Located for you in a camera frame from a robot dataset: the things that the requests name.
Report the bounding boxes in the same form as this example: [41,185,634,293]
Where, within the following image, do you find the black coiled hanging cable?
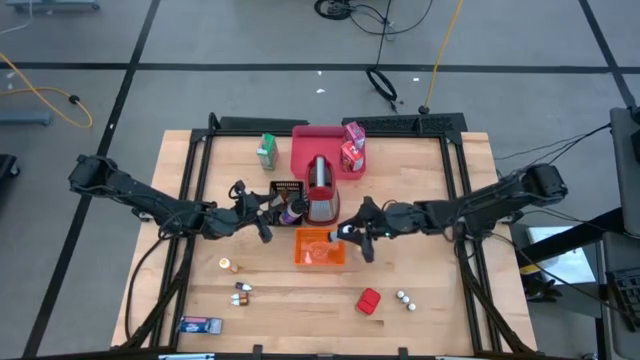
[364,0,401,114]

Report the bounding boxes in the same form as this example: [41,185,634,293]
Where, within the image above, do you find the black plastic basket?
[267,179,306,227]

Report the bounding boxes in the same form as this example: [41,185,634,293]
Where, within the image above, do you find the red plastic bin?
[289,124,367,181]

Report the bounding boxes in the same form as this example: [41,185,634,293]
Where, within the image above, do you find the grey cabinet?
[608,106,640,236]

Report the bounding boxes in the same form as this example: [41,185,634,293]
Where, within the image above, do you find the black keyboard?
[606,267,640,332]

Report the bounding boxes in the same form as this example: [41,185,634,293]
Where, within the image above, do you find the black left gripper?
[222,180,287,245]

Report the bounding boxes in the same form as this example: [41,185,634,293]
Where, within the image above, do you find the purple spice bottle black cap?
[278,198,307,226]

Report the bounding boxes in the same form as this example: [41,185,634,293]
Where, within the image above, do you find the black beam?
[514,207,626,266]

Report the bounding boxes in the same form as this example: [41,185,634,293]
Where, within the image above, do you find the black floor cable bundle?
[313,0,436,37]

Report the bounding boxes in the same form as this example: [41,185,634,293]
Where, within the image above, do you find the blue carton box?
[178,315,224,335]

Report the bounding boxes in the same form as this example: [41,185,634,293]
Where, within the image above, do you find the black floor cables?
[494,122,612,184]

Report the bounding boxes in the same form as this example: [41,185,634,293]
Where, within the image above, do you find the black aluminium table frame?
[117,112,541,359]

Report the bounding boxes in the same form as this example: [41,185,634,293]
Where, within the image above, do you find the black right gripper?
[339,195,426,264]

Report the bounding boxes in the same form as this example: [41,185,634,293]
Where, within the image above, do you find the yellow hanging cable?
[422,0,465,115]

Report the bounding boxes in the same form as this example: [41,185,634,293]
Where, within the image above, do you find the black caster object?
[0,153,20,181]

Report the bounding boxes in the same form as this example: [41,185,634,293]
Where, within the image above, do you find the white box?
[527,225,597,286]

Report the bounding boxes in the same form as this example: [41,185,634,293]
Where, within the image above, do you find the grey floor bar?
[0,110,53,126]
[7,0,101,14]

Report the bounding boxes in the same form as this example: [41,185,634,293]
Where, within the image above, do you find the orange plastic basket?
[293,227,347,267]

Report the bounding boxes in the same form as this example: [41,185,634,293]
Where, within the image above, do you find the black flat panel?
[218,116,310,132]

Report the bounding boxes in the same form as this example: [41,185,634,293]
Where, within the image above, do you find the purple Raisin Bran cereal box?
[343,121,367,151]

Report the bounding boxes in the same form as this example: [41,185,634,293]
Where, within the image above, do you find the black and yellow floor object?
[519,263,564,304]

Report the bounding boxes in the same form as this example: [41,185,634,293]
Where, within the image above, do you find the green cereal box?
[256,132,280,171]

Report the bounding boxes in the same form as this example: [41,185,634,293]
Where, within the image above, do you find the yellow floor cable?
[0,52,94,129]

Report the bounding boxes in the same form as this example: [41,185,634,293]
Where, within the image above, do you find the black perforated panel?
[341,112,469,135]

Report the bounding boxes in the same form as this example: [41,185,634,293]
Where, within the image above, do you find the red Froot Loops cereal box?
[339,140,365,174]

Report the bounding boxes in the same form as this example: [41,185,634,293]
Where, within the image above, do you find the red-lidded patterned paprika tin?
[355,287,382,316]

